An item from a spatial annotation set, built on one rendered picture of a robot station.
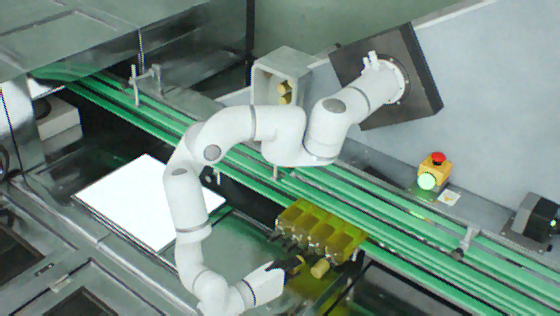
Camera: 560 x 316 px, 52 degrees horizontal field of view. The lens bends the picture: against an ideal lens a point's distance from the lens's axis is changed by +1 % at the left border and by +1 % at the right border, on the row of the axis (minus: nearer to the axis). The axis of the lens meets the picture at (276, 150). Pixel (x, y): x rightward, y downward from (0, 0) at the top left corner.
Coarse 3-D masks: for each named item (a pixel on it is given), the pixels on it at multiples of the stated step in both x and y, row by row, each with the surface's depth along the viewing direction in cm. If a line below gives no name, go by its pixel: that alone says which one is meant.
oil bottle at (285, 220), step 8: (296, 200) 173; (304, 200) 173; (288, 208) 170; (296, 208) 170; (304, 208) 170; (280, 216) 167; (288, 216) 167; (296, 216) 167; (280, 224) 165; (288, 224) 165; (288, 232) 166
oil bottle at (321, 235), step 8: (328, 216) 168; (336, 216) 167; (320, 224) 165; (328, 224) 165; (336, 224) 165; (344, 224) 166; (312, 232) 162; (320, 232) 162; (328, 232) 162; (336, 232) 163; (312, 240) 160; (320, 240) 159; (328, 240) 160; (320, 248) 159
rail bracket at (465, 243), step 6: (468, 228) 140; (474, 228) 147; (480, 228) 147; (468, 234) 141; (474, 234) 146; (462, 240) 143; (468, 240) 142; (462, 246) 142; (468, 246) 142; (456, 252) 140; (462, 252) 140; (456, 258) 141
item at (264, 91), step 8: (256, 64) 177; (256, 72) 181; (272, 72) 175; (280, 72) 173; (256, 80) 182; (264, 80) 186; (272, 80) 186; (280, 80) 184; (256, 88) 184; (264, 88) 187; (272, 88) 188; (296, 88) 172; (256, 96) 186; (264, 96) 189; (272, 96) 190; (280, 96) 187; (256, 104) 188; (264, 104) 191; (272, 104) 191; (288, 104) 186
